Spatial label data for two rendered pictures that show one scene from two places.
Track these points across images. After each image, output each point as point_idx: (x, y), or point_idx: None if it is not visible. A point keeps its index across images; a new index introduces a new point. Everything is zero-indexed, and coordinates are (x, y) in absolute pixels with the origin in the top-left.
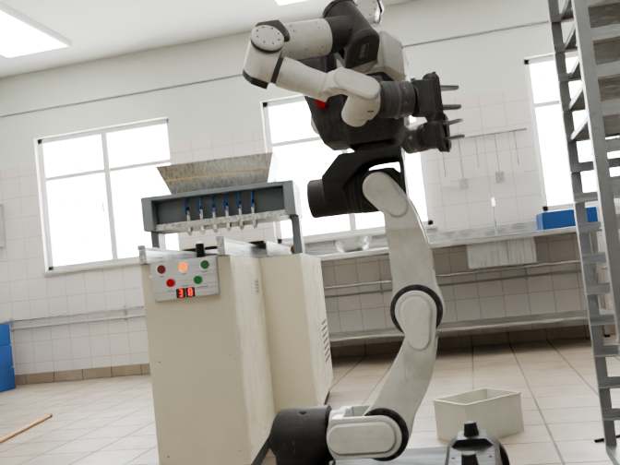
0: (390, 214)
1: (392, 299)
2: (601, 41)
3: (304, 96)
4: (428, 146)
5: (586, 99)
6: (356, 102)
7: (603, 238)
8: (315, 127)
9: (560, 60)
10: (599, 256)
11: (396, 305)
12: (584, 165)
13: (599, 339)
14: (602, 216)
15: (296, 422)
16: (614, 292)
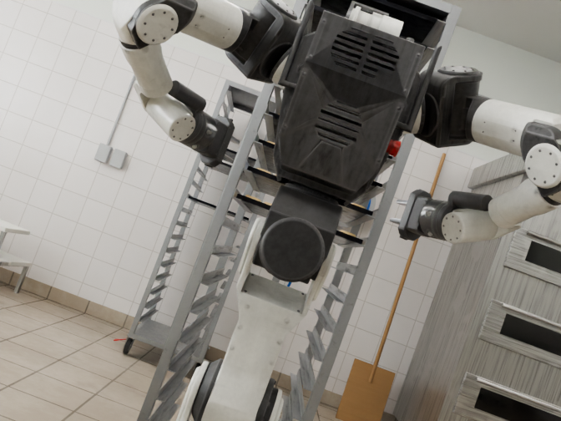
0: (314, 298)
1: (268, 402)
2: (375, 189)
3: (396, 124)
4: (209, 152)
5: (376, 237)
6: (489, 237)
7: (332, 342)
8: (153, 22)
9: (261, 120)
10: (194, 305)
11: (276, 413)
12: (225, 220)
13: (162, 382)
14: (343, 327)
15: None
16: (325, 386)
